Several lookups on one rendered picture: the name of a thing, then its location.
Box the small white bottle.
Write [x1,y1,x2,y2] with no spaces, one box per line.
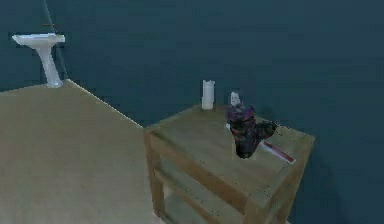
[230,91,242,108]

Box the wooden shelf table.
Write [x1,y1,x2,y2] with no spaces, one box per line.
[143,103,316,224]

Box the red and white toothbrush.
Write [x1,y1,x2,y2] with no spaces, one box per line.
[225,123,297,165]

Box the white pedestal sink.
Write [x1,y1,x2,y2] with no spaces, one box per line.
[11,32,66,89]

